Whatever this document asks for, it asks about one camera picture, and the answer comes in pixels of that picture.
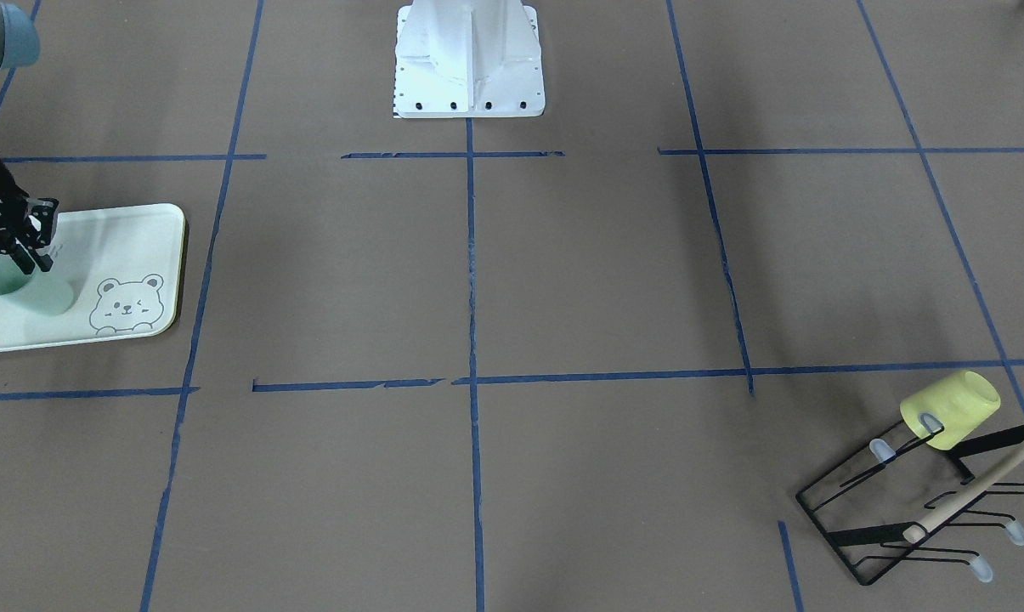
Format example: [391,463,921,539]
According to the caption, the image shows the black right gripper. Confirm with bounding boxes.
[0,159,59,275]

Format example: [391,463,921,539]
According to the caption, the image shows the pale green plastic cup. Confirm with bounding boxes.
[0,256,76,316]

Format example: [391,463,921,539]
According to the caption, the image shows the cream bear print tray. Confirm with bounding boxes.
[0,204,188,353]

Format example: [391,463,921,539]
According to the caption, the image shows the yellow plastic cup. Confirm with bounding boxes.
[899,371,1002,451]

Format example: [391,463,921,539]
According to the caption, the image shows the black wire cup rack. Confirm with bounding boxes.
[795,422,1024,587]

